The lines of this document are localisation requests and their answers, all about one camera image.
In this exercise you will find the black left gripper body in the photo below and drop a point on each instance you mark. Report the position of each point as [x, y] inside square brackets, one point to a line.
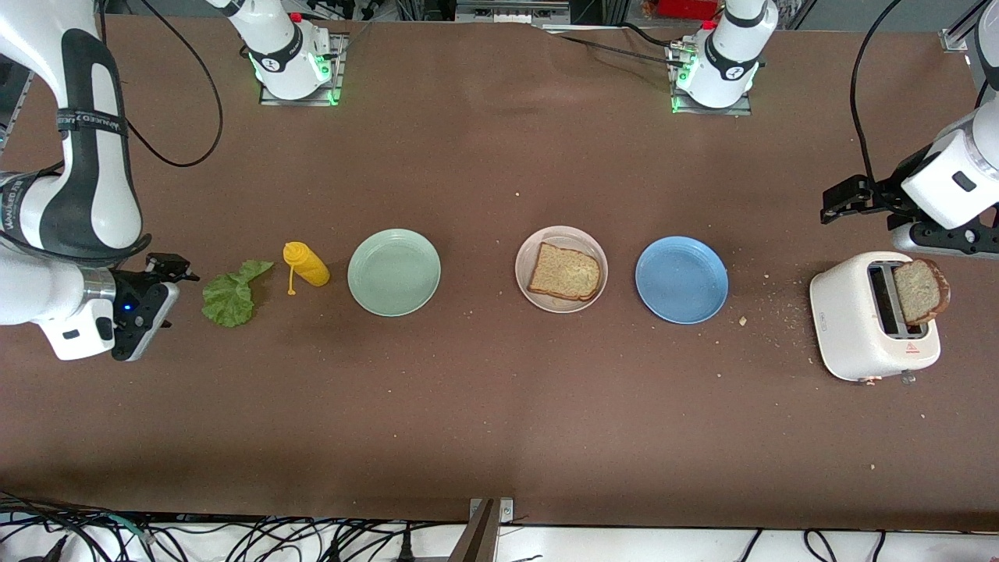
[892, 192]

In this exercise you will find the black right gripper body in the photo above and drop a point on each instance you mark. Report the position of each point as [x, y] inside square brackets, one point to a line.
[133, 282]

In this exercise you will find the green lettuce leaf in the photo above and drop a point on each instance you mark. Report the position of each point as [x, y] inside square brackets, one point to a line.
[228, 300]

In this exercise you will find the yellow mustard squeeze bottle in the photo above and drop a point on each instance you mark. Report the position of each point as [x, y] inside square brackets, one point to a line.
[311, 269]

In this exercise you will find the brown bread slice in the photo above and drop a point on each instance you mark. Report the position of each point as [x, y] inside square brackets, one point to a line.
[921, 293]
[566, 273]

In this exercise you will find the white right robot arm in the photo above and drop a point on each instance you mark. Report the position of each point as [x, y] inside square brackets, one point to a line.
[31, 289]

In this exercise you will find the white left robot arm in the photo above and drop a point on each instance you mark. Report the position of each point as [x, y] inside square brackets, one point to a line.
[730, 55]

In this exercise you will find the blue plate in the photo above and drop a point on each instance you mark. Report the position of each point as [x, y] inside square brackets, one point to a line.
[681, 281]

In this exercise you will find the light green plate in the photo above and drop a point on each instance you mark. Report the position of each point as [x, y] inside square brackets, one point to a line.
[394, 273]

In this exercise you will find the beige plate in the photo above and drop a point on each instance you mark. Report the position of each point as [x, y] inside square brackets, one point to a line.
[570, 236]

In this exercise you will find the white toaster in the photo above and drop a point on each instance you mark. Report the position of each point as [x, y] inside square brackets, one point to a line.
[847, 328]

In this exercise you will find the red background object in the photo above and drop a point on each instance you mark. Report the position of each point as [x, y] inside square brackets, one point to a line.
[687, 8]

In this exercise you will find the black power plug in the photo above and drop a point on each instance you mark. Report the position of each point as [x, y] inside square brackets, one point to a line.
[406, 550]

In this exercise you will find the dark grey metal beam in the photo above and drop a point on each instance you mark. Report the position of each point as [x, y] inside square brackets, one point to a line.
[478, 538]

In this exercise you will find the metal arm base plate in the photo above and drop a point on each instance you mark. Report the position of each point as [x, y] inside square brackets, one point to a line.
[741, 111]
[335, 86]

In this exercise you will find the aluminium frame profile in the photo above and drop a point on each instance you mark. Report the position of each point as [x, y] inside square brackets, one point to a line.
[952, 40]

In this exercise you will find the grey metal background frame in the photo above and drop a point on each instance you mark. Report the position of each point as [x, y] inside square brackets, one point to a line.
[511, 12]

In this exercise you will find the silver metal bracket plate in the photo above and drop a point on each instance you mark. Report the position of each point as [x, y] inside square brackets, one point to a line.
[506, 511]

